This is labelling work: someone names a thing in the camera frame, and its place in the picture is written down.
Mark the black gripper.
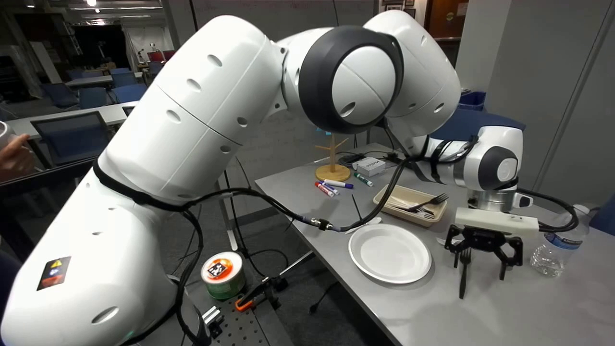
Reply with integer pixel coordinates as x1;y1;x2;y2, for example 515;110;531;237
442;225;527;283

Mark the black plastic fork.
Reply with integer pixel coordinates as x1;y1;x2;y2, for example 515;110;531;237
400;195;448;218
458;249;475;302

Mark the white utensil in tray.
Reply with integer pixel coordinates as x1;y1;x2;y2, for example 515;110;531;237
391;199;439;220

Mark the beige rectangular tray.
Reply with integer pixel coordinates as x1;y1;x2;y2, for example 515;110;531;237
371;183;450;229

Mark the operator hand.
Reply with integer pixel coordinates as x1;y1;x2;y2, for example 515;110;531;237
0;133;39;181

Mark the clear plastic water bottle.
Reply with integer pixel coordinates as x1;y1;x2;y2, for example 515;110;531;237
529;202;592;281

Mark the white paper plate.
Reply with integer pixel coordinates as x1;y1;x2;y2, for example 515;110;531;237
346;222;435;287

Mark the blue office chair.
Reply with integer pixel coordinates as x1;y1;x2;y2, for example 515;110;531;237
427;104;527;189
588;193;615;237

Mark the small white box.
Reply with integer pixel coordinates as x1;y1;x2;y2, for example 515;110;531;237
352;156;391;179

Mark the blue bin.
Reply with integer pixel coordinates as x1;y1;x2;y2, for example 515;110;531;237
460;91;489;110

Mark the wooden mug tree stand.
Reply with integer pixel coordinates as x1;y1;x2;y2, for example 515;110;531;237
312;131;356;185

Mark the red marker pen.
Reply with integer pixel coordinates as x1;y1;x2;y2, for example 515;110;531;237
312;179;337;199

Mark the black perforated mounting board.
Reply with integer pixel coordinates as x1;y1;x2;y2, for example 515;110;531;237
185;281;304;346

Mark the orange black clamp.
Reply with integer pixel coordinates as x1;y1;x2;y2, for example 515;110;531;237
231;275;285;316

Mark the silver metal fitting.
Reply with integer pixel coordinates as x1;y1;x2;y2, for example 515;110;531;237
200;304;225;331

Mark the dark blue background chair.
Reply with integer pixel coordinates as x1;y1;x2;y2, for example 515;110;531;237
29;112;118;168
112;66;152;104

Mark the white background table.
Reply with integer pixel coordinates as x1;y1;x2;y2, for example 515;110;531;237
0;101;141;141

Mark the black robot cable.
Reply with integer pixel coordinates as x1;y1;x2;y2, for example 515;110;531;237
93;122;583;346

